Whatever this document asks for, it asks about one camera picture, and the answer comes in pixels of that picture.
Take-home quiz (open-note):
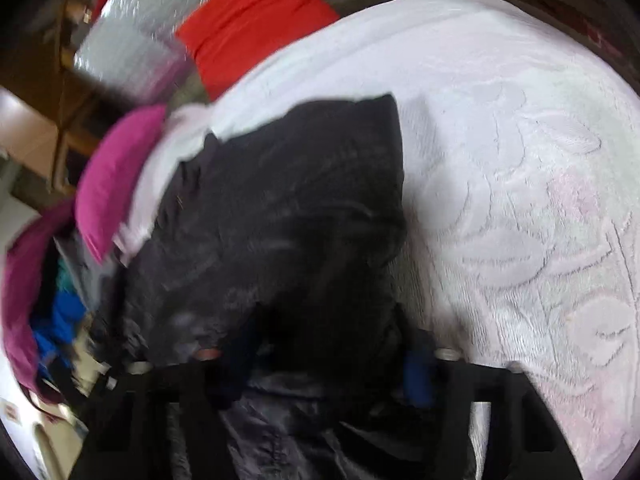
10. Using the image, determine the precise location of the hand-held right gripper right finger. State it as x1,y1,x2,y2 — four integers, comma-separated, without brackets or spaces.
400,341,585,480

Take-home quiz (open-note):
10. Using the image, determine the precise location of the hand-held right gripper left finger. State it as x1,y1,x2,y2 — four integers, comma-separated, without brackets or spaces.
67,351,251,480

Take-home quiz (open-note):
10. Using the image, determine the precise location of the black puffer jacket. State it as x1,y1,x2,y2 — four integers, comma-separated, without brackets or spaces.
92,92,476,480

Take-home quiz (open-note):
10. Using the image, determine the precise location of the blue garment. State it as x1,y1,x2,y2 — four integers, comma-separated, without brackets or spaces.
32,290,87,372

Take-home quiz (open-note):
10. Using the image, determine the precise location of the purple garment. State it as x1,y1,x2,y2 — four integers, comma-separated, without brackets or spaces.
2,200,77,407

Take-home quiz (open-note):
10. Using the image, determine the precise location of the magenta cloth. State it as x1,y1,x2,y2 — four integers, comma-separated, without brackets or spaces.
75,105,169,264

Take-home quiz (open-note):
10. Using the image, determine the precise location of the white garment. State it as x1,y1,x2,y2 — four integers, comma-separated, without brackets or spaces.
112,105,222,267

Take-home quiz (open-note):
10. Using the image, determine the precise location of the white embossed bedspread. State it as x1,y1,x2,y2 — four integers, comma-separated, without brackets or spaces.
135,0,640,480

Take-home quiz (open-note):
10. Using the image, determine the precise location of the wooden cabinet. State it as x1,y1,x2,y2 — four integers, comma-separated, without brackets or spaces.
0,0,103,197

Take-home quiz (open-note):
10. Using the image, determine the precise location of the silver quilted blanket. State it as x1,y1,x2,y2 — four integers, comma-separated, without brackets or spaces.
74,0,381,107

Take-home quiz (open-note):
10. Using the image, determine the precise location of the orange-red cushion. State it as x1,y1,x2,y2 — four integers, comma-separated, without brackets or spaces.
175,0,342,102

